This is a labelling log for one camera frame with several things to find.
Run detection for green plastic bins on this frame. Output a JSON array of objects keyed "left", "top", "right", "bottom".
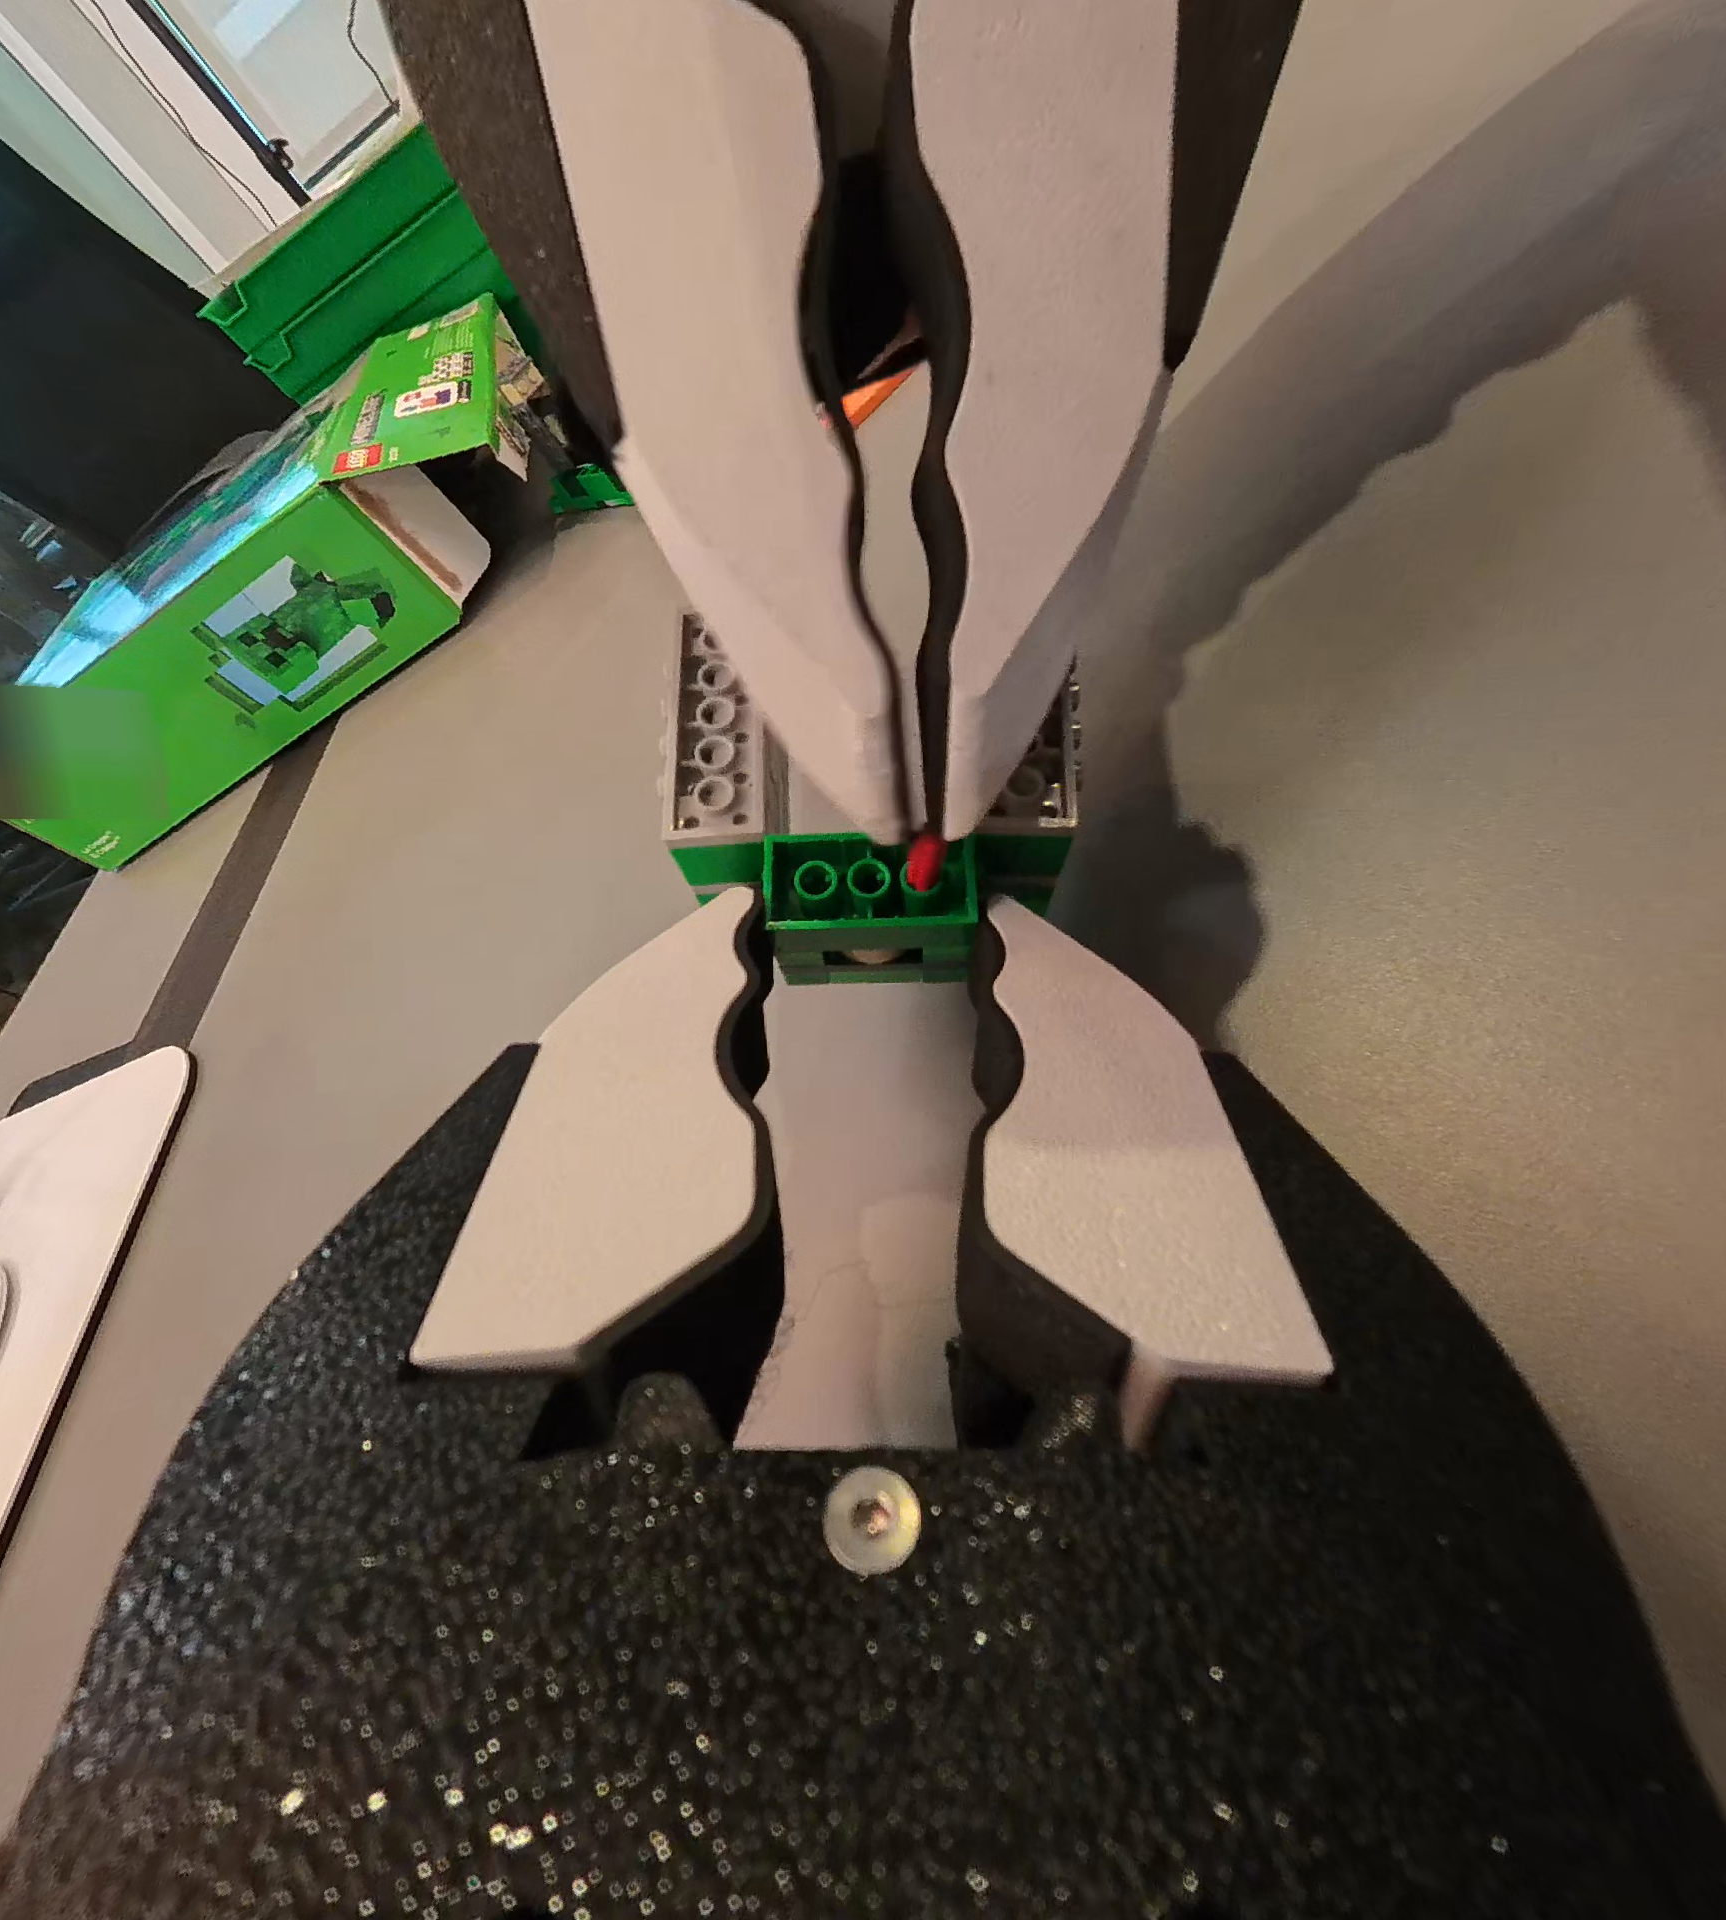
[{"left": 194, "top": 126, "right": 467, "bottom": 408}]

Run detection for black cable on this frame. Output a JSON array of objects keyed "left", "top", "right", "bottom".
[{"left": 82, "top": 0, "right": 318, "bottom": 204}]

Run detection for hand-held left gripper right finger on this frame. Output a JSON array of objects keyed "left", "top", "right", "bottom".
[{"left": 955, "top": 897, "right": 1334, "bottom": 1455}]

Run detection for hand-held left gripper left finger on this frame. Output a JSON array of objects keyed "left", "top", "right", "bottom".
[{"left": 406, "top": 882, "right": 788, "bottom": 1429}]

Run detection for white flat board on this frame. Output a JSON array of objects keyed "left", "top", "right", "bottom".
[{"left": 0, "top": 1043, "right": 198, "bottom": 1780}]

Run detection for green toy box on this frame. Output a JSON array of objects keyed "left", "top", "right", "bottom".
[{"left": 0, "top": 293, "right": 553, "bottom": 876}]

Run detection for green and grey brick model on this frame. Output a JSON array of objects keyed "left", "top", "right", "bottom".
[{"left": 656, "top": 607, "right": 1086, "bottom": 988}]

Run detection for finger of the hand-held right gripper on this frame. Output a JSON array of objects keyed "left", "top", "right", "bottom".
[
  {"left": 892, "top": 0, "right": 1183, "bottom": 841},
  {"left": 524, "top": 0, "right": 913, "bottom": 835}
]

